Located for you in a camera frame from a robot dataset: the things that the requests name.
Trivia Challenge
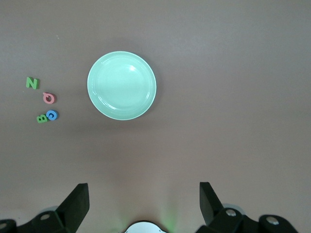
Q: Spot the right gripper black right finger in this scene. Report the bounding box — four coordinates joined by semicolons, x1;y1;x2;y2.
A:
195;182;298;233

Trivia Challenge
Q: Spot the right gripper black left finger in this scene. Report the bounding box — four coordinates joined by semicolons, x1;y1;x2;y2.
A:
0;183;90;233

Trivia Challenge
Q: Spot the blue letter G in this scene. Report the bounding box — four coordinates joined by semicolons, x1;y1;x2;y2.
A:
46;109;59;121

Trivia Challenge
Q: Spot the pink letter Q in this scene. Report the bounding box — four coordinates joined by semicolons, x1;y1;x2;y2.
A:
42;92;57;105

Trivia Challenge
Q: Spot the green letter N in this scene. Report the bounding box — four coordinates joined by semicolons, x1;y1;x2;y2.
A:
25;76;40;90

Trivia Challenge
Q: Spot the light green plate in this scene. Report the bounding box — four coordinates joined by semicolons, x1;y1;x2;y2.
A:
87;50;157;121

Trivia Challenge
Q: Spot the brown table cover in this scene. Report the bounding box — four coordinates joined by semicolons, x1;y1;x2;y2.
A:
0;0;311;233

